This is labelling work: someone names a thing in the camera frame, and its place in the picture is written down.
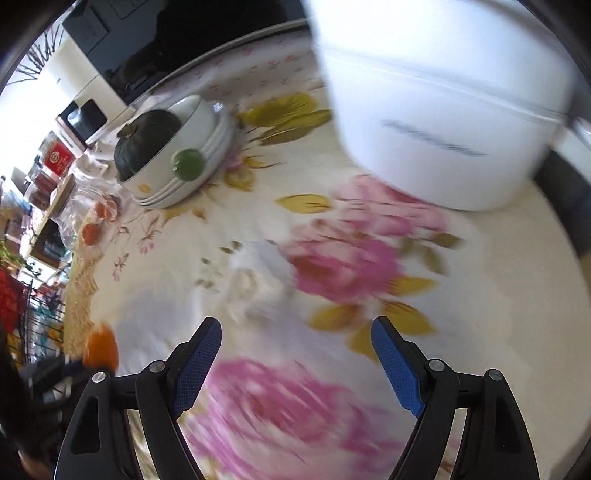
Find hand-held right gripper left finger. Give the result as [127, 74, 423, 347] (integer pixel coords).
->
[55, 318, 221, 480]

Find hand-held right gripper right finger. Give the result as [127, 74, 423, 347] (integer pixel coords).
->
[372, 316, 539, 480]

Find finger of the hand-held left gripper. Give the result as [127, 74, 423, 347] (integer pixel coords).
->
[21, 354, 93, 403]

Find red packets on rack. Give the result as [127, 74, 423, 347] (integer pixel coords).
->
[0, 270, 29, 334]

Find floral tablecloth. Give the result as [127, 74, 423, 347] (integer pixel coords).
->
[65, 23, 591, 480]

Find bag of orange tomatoes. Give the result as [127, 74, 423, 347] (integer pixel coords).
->
[60, 185, 126, 251]

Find stack of white bowls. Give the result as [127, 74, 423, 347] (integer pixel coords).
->
[117, 95, 234, 208]

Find dark green squash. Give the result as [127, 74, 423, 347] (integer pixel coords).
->
[113, 110, 184, 181]

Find white electric pot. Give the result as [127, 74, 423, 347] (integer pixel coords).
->
[307, 0, 583, 212]

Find cream air fryer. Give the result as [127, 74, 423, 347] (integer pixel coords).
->
[34, 28, 128, 149]

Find dried dark branches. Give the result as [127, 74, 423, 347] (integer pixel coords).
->
[14, 41, 59, 86]

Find black microwave oven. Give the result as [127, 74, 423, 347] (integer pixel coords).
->
[62, 0, 315, 108]

